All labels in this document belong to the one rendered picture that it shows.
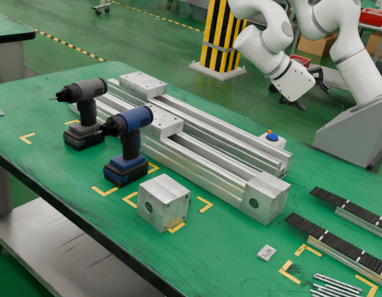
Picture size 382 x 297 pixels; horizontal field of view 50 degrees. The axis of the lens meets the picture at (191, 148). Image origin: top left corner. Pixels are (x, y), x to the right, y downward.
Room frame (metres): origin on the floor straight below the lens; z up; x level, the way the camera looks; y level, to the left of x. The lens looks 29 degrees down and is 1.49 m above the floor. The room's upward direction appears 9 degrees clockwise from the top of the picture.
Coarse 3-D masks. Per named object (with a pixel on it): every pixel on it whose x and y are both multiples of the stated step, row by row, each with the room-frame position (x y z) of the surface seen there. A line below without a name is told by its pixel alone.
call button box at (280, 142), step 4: (260, 136) 1.32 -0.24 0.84; (264, 136) 1.32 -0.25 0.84; (268, 140) 1.30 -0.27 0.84; (272, 140) 1.30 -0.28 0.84; (276, 140) 1.30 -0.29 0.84; (280, 140) 1.31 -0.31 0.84; (284, 140) 1.32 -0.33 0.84; (276, 144) 1.28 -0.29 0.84; (280, 144) 1.29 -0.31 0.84; (284, 144) 1.32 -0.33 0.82
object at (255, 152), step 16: (112, 80) 1.56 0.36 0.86; (128, 96) 1.49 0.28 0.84; (160, 96) 1.49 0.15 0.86; (176, 112) 1.36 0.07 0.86; (192, 112) 1.40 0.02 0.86; (192, 128) 1.30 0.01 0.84; (208, 128) 1.26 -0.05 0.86; (224, 128) 1.31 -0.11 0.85; (208, 144) 1.25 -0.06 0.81; (224, 144) 1.22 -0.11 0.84; (240, 144) 1.19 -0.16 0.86; (256, 144) 1.23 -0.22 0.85; (272, 144) 1.22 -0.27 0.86; (240, 160) 1.18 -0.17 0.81; (256, 160) 1.14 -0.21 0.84; (272, 160) 1.11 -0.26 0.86; (288, 160) 1.17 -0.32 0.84
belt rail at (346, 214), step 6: (336, 210) 1.01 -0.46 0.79; (342, 210) 1.00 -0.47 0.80; (342, 216) 0.99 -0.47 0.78; (348, 216) 0.98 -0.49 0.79; (354, 216) 0.98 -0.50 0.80; (354, 222) 0.97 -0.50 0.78; (360, 222) 0.96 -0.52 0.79; (366, 222) 0.96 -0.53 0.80; (366, 228) 0.95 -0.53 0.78; (372, 228) 0.95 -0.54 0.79; (378, 228) 0.94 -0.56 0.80; (378, 234) 0.93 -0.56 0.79
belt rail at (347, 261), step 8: (312, 240) 0.85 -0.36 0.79; (320, 248) 0.83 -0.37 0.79; (328, 248) 0.82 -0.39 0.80; (336, 256) 0.81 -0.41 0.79; (344, 256) 0.80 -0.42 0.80; (344, 264) 0.79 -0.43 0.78; (352, 264) 0.78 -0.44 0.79; (360, 264) 0.77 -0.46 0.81; (360, 272) 0.77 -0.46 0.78; (368, 272) 0.76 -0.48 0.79; (376, 280) 0.75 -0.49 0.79
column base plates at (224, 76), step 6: (192, 66) 4.48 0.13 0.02; (198, 66) 4.46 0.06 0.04; (204, 72) 4.37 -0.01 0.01; (210, 72) 4.34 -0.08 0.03; (216, 72) 4.34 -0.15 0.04; (222, 72) 4.27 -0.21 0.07; (228, 72) 4.40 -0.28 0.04; (234, 72) 4.43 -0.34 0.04; (240, 72) 4.52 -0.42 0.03; (246, 72) 4.61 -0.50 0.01; (222, 78) 4.24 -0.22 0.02; (228, 78) 4.30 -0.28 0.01
